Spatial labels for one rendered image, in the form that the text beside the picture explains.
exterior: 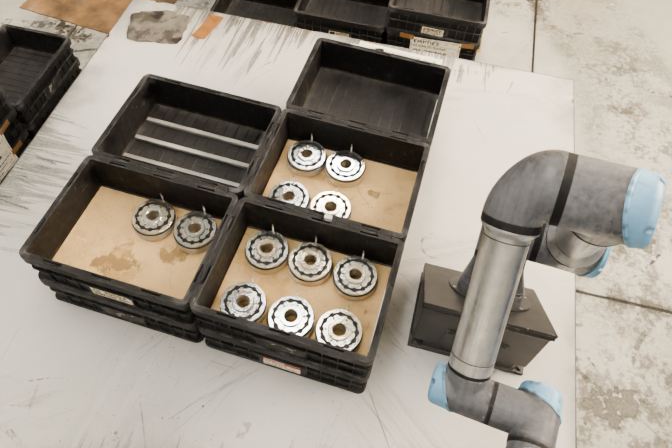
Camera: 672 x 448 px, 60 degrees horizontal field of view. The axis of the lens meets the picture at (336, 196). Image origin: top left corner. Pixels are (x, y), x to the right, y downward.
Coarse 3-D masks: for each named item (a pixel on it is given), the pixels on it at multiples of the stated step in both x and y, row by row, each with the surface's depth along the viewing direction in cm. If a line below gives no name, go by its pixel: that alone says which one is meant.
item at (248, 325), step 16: (240, 208) 134; (272, 208) 134; (288, 208) 134; (336, 224) 132; (224, 240) 129; (384, 240) 130; (400, 240) 131; (400, 256) 128; (208, 272) 125; (192, 304) 120; (384, 304) 121; (224, 320) 118; (240, 320) 118; (384, 320) 119; (272, 336) 118; (288, 336) 117; (320, 352) 117; (336, 352) 115; (352, 352) 115
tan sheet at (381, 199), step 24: (288, 144) 158; (288, 168) 154; (384, 168) 155; (264, 192) 149; (312, 192) 149; (360, 192) 150; (384, 192) 150; (408, 192) 151; (360, 216) 146; (384, 216) 146
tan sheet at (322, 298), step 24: (288, 240) 141; (240, 264) 137; (312, 264) 137; (336, 264) 138; (264, 288) 133; (288, 288) 134; (312, 288) 134; (384, 288) 135; (360, 312) 131; (312, 336) 127
